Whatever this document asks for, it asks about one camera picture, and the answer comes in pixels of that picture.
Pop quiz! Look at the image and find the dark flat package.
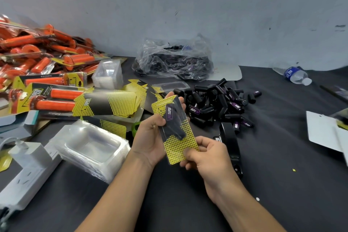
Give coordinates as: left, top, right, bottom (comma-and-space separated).
319, 84, 348, 97

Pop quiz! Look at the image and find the stack of yellow black cards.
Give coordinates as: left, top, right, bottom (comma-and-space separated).
73, 79, 166, 119

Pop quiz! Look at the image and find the narrow white backing card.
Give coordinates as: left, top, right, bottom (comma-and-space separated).
335, 125, 348, 166

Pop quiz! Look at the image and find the white power strip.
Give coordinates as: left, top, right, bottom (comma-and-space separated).
0, 142, 62, 211

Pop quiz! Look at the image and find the single clear blister shell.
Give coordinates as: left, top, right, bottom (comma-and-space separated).
152, 81, 191, 94

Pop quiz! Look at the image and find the clear plastic water bottle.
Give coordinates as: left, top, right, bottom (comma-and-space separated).
273, 66, 312, 86

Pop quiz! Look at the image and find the person's left forearm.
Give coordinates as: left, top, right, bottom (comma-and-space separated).
76, 153, 156, 232

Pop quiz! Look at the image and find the black stapler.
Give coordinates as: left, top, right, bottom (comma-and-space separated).
213, 122, 244, 178

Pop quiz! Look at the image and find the clear plastic bag of grips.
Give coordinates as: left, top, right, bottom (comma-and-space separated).
132, 34, 214, 82

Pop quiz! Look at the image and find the yellow carded black grip package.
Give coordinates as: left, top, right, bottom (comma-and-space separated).
151, 96, 200, 165

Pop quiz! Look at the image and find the person's right hand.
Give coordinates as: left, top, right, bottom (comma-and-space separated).
179, 136, 243, 205

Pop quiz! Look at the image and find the white paper sheet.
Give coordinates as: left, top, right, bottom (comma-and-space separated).
210, 65, 243, 82

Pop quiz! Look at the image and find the green plastic object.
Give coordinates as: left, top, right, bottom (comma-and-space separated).
131, 122, 142, 139

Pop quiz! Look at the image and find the blue white cardboard box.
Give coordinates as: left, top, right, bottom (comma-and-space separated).
0, 110, 40, 143

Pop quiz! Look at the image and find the person's right forearm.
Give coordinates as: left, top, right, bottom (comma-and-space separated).
214, 185, 287, 232

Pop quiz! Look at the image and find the white charger plug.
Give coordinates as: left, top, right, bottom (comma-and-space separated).
8, 138, 52, 170

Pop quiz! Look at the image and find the stack of small clear blisters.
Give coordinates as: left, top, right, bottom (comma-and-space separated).
92, 59, 123, 89

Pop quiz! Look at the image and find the pile of orange grip packages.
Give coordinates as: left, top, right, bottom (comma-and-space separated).
0, 14, 110, 117

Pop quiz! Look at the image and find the yellow card piece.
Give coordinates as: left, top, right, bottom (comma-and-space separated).
0, 149, 13, 172

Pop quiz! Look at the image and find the person's left hand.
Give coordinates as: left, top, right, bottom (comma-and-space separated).
130, 91, 189, 167

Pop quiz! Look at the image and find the large white backing card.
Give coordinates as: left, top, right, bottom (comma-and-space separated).
306, 111, 343, 153

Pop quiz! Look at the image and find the yellow black single card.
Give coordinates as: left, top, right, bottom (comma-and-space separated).
82, 116, 127, 139

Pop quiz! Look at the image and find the white charger cable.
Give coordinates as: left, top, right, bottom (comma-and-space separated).
0, 137, 23, 151

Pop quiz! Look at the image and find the stack of large clear blisters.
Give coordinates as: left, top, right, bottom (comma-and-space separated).
49, 120, 131, 184

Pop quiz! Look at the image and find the yellow black packaged card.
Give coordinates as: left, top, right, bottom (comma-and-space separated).
330, 109, 348, 131

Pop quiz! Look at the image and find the pile of loose black grips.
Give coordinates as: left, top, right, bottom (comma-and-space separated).
173, 78, 262, 134

